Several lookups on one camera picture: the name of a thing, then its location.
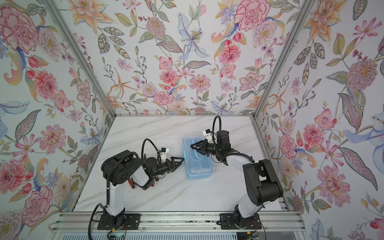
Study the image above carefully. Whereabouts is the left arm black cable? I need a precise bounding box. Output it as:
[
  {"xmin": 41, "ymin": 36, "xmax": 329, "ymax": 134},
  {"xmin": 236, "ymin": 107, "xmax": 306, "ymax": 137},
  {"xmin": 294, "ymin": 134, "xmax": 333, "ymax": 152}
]
[{"xmin": 87, "ymin": 138, "xmax": 160, "ymax": 240}]

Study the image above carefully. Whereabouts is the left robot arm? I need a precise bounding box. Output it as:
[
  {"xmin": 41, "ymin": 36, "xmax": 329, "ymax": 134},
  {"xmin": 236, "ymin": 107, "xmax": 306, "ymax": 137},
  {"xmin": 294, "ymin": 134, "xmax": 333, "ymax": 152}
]
[{"xmin": 101, "ymin": 150, "xmax": 185, "ymax": 219}]

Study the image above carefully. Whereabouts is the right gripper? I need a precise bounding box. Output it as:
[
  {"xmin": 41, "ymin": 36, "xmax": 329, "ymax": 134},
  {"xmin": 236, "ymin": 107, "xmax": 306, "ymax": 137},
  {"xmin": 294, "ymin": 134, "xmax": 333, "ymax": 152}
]
[{"xmin": 191, "ymin": 141, "xmax": 222, "ymax": 157}]

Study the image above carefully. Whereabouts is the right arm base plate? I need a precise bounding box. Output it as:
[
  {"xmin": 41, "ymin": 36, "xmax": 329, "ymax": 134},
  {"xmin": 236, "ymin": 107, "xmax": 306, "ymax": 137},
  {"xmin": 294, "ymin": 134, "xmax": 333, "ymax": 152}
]
[{"xmin": 216, "ymin": 213, "xmax": 263, "ymax": 230}]

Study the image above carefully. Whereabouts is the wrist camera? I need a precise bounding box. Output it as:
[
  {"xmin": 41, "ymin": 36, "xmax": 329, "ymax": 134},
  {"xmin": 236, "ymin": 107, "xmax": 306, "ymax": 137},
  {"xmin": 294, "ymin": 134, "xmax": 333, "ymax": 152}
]
[
  {"xmin": 159, "ymin": 148, "xmax": 170, "ymax": 163},
  {"xmin": 203, "ymin": 129, "xmax": 213, "ymax": 143}
]

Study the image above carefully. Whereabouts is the blue plastic tool box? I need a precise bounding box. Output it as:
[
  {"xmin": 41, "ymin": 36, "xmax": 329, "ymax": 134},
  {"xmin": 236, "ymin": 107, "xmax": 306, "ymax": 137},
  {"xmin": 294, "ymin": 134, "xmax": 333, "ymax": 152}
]
[{"xmin": 182, "ymin": 133, "xmax": 215, "ymax": 180}]

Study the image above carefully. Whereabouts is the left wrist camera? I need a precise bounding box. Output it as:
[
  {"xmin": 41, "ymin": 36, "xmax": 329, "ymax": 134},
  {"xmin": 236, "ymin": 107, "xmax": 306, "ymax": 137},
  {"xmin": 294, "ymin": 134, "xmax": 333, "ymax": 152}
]
[{"xmin": 159, "ymin": 148, "xmax": 170, "ymax": 163}]

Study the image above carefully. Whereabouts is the aluminium front rail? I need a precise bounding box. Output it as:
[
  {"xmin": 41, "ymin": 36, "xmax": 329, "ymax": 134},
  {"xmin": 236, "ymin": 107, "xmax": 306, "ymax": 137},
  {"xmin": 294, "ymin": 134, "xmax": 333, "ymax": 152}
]
[{"xmin": 48, "ymin": 211, "xmax": 305, "ymax": 233}]

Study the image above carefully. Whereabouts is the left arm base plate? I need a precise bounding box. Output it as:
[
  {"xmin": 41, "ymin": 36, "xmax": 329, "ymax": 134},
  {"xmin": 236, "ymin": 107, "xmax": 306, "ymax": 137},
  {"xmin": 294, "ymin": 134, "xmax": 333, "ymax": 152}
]
[{"xmin": 97, "ymin": 213, "xmax": 141, "ymax": 231}]

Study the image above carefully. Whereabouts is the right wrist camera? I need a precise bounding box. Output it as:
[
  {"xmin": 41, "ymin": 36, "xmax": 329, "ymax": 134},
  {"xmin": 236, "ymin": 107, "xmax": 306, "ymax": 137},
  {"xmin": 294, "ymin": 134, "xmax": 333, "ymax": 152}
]
[{"xmin": 203, "ymin": 129, "xmax": 213, "ymax": 143}]

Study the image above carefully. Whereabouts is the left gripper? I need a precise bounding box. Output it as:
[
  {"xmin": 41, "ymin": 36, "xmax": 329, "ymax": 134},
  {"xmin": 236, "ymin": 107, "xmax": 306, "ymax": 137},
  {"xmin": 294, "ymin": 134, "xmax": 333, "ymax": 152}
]
[{"xmin": 149, "ymin": 157, "xmax": 183, "ymax": 179}]

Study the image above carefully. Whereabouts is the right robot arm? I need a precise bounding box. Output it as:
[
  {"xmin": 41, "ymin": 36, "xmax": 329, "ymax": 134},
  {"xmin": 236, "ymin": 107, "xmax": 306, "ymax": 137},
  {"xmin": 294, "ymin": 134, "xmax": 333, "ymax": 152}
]
[{"xmin": 191, "ymin": 130, "xmax": 283, "ymax": 228}]

